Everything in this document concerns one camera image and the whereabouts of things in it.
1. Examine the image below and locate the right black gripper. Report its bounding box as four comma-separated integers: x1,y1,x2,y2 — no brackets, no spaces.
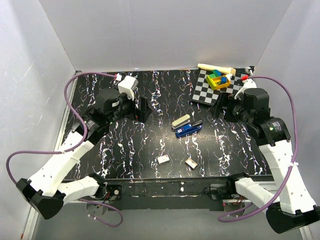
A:
208,91,253,126

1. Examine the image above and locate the white beige stapler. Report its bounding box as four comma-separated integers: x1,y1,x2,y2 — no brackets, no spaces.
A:
171,114,191,130

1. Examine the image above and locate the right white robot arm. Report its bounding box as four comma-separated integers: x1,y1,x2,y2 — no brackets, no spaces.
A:
209,88,320,234

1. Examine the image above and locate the blue toy block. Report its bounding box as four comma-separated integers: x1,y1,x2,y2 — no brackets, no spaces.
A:
220,76,228,85

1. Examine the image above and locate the blue black stapler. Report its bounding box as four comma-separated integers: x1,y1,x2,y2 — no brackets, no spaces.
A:
175,120,203,138

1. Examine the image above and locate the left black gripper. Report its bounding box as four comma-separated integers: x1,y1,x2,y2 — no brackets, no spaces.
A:
107,89,153,125

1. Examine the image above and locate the yellow toy tray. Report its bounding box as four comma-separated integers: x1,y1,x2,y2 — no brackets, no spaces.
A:
205,74,233,90

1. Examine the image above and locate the brown staple box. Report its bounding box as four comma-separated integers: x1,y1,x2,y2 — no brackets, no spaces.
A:
185,157,198,170

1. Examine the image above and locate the checkered chess board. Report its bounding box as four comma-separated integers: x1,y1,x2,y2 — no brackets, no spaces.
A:
190,68,251,107

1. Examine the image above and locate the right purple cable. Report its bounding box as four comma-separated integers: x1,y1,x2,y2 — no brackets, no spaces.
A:
217,75,299,223

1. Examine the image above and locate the beige wooden piece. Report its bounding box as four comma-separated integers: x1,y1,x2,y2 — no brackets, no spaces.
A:
197,63,236,76

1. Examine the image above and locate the green toy block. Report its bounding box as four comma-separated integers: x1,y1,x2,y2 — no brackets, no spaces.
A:
209,69,222,79

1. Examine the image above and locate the white staple box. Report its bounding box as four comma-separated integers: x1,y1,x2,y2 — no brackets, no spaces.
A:
157,154,170,165

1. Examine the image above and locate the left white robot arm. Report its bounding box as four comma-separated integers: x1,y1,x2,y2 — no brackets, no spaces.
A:
16,88,152,220

